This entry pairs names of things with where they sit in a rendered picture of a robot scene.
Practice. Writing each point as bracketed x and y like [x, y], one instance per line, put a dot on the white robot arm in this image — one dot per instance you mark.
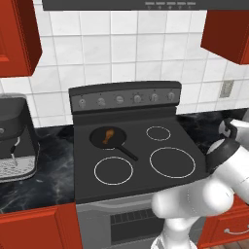
[194, 197]

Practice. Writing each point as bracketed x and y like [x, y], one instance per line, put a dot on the brown chicken drumstick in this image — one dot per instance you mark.
[108, 135]

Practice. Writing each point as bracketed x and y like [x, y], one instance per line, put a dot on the grey stove knob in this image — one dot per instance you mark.
[82, 103]
[154, 97]
[170, 96]
[101, 102]
[120, 99]
[137, 98]

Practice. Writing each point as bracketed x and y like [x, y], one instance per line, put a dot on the black frying pan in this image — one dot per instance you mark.
[97, 137]

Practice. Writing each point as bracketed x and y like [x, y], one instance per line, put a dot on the dark grey stove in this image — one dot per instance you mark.
[139, 175]

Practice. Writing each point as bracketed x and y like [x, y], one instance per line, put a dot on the grey oven door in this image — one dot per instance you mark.
[97, 223]

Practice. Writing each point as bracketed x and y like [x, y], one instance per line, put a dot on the black coffee machine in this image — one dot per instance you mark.
[14, 129]

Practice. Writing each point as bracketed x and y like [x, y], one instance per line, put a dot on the dark grey range hood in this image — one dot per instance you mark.
[129, 4]

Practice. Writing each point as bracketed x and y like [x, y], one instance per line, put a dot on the red base cupboard door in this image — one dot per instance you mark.
[29, 230]

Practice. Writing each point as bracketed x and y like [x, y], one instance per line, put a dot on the red drawer front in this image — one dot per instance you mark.
[233, 220]

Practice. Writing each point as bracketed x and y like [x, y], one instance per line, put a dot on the grey wall socket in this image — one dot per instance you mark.
[226, 88]

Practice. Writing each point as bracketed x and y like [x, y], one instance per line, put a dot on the red wall cupboard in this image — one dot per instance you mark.
[16, 35]
[227, 32]

